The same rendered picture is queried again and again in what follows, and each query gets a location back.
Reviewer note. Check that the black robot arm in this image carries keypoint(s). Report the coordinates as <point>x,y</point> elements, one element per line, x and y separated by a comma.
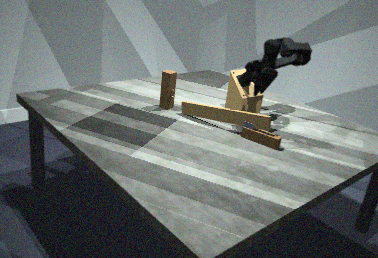
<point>293,53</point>

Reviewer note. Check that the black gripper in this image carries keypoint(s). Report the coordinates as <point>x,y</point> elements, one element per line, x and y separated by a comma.
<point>265,77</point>

